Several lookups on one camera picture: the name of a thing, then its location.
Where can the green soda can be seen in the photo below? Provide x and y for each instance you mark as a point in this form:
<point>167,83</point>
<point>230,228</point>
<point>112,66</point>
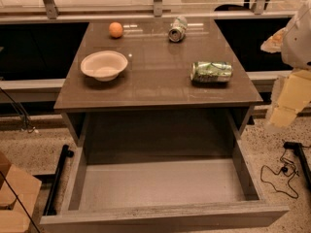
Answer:
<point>211,72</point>

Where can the open grey top drawer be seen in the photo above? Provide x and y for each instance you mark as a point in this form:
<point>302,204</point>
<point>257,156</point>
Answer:
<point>180,171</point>

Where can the black floor bar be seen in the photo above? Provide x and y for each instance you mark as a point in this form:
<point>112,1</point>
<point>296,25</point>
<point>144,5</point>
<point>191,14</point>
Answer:
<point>298,149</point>
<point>49,208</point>

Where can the black floor bar right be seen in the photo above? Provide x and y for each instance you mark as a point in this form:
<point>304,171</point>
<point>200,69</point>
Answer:
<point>298,149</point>

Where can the cardboard box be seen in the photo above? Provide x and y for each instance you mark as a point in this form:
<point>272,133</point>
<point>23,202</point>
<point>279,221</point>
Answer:
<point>18,195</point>

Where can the orange fruit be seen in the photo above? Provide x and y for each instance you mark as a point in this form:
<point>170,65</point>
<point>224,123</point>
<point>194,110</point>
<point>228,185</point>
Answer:
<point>115,30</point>

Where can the grey cabinet desk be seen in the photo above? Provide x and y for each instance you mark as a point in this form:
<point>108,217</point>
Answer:
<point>158,72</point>

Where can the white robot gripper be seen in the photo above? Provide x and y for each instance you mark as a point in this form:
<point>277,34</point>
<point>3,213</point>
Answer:
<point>297,46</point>

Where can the silver crushed can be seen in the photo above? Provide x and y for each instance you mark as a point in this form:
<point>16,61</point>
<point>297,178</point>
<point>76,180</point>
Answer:
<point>178,29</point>

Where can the black floor bar left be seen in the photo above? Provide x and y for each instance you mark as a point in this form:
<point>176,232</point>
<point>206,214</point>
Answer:
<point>49,208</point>

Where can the white paper bowl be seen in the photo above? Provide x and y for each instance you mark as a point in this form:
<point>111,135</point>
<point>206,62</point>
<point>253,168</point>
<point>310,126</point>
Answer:
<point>104,65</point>

